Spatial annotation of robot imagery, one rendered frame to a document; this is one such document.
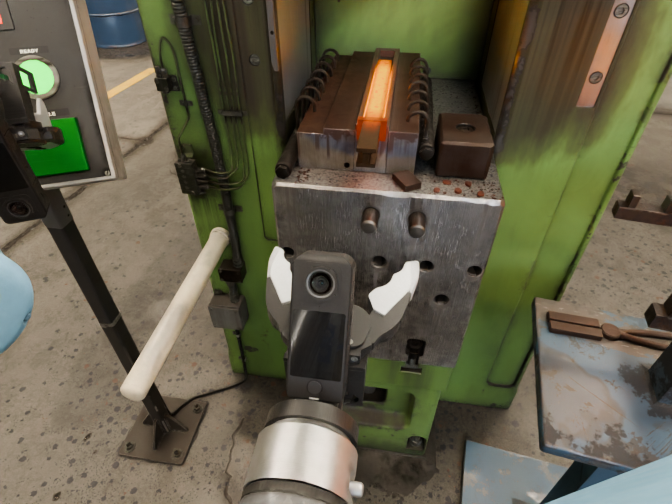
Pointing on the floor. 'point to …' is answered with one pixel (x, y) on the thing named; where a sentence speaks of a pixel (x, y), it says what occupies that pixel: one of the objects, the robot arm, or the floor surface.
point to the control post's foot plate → (190, 415)
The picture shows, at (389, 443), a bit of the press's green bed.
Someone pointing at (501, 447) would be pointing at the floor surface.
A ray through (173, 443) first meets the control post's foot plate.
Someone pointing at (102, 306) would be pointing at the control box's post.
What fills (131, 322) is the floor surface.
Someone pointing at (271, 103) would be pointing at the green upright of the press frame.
